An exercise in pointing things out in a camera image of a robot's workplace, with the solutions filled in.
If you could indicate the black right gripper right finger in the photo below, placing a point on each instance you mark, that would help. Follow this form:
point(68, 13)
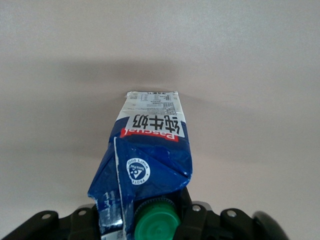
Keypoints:
point(212, 227)

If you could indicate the large table cover mat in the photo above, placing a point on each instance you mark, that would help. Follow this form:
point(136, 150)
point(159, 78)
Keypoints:
point(50, 75)

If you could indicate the blue white milk carton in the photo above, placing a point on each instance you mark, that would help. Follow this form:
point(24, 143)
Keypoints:
point(150, 155)

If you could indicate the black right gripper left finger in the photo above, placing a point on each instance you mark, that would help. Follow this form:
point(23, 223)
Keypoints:
point(62, 227)

